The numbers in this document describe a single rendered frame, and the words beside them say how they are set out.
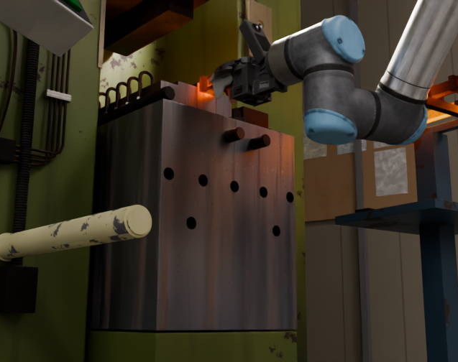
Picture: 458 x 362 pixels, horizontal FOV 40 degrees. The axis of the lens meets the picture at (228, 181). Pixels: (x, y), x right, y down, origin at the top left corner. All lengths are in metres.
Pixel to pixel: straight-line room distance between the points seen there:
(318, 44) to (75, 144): 0.55
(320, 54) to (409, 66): 0.16
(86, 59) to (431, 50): 0.72
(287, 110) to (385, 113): 0.69
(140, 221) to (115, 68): 1.07
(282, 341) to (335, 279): 2.85
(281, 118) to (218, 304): 0.69
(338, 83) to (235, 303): 0.49
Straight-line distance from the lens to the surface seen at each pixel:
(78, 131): 1.35
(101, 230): 0.89
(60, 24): 1.05
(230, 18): 1.79
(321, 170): 4.34
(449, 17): 1.13
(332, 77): 1.10
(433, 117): 1.67
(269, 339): 1.36
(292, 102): 1.82
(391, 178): 4.11
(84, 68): 1.40
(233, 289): 1.29
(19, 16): 1.01
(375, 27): 4.51
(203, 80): 1.38
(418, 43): 1.14
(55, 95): 1.33
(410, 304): 4.02
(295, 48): 1.16
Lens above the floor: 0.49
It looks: 13 degrees up
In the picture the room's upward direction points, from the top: straight up
